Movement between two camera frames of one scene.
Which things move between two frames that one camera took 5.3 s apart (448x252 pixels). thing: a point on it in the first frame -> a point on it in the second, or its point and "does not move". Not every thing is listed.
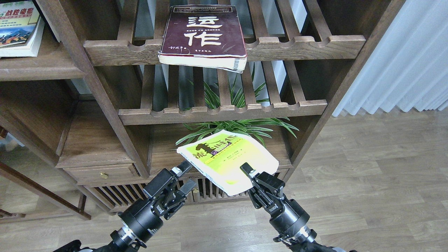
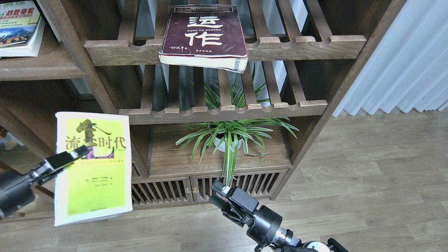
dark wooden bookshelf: x=101 y=116 does not move
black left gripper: x=163 y=198 -> x=16 y=194
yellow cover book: x=218 y=156 -> x=98 y=185
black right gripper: x=288 y=216 -> x=264 y=225
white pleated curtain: x=408 y=68 does not move
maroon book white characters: x=209 y=36 does not move
